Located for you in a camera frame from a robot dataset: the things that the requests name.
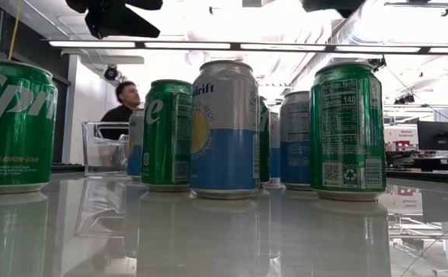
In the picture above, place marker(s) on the white blue Spindrift can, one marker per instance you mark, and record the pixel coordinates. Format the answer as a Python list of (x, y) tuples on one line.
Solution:
[(224, 154), (295, 154), (275, 154), (135, 154)]

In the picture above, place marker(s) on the black ceiling spotlight cluster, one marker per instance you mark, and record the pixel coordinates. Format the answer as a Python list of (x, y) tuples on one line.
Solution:
[(377, 62)]

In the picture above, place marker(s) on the long ceiling light fixture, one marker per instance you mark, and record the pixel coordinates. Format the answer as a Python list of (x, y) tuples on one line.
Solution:
[(187, 45)]

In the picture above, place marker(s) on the black round ceiling lamp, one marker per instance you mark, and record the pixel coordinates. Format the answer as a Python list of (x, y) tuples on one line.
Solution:
[(110, 73)]

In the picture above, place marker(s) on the person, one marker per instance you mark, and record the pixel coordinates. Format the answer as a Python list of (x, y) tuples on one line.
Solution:
[(118, 115)]

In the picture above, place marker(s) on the white wall sign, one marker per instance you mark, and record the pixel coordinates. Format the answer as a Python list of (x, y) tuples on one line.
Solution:
[(401, 135)]

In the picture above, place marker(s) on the clear plastic bin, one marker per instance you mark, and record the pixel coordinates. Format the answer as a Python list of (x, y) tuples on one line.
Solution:
[(106, 154)]

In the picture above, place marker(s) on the green Sprite soda can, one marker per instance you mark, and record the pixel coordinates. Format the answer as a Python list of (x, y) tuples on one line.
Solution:
[(16, 134), (264, 146), (347, 134), (165, 146)]

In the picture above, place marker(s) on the black aluminium table frame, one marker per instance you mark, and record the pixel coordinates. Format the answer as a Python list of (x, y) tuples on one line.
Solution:
[(428, 177)]

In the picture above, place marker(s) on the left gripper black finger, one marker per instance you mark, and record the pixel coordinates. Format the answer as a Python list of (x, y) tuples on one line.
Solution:
[(120, 25), (143, 4)]

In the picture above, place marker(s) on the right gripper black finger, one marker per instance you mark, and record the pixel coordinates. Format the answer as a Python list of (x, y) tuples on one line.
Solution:
[(333, 5)]

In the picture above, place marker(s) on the black computer monitor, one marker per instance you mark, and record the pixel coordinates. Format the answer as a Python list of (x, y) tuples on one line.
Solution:
[(437, 135)]

